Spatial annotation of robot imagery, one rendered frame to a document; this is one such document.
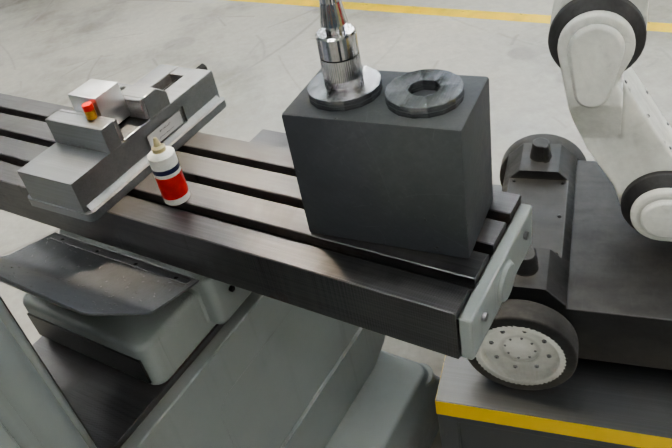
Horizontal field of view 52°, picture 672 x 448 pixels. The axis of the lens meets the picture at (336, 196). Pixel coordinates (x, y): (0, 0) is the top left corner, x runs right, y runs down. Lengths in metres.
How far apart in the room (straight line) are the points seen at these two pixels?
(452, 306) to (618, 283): 0.60
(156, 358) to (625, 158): 0.84
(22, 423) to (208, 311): 0.36
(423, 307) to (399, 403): 0.83
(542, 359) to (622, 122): 0.44
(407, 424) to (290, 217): 0.79
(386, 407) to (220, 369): 0.57
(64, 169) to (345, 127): 0.48
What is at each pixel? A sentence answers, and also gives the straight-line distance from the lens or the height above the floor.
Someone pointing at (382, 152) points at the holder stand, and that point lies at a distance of 0.79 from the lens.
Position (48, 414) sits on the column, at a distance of 0.87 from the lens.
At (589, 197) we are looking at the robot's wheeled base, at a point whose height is 0.57.
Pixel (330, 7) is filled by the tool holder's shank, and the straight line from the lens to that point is 0.78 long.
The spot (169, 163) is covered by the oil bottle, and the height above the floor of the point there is 1.00.
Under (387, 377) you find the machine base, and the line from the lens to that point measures 1.68.
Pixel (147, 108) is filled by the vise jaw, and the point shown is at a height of 1.02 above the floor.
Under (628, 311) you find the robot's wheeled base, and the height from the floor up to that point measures 0.57.
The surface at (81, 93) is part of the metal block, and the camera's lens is 1.15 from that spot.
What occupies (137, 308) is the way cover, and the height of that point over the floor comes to 0.88.
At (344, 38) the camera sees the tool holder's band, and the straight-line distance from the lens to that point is 0.79.
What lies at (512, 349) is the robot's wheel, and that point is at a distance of 1.33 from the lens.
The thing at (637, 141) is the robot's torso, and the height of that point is 0.81.
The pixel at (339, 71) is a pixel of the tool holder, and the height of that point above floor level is 1.16.
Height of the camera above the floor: 1.52
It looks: 37 degrees down
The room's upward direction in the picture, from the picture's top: 12 degrees counter-clockwise
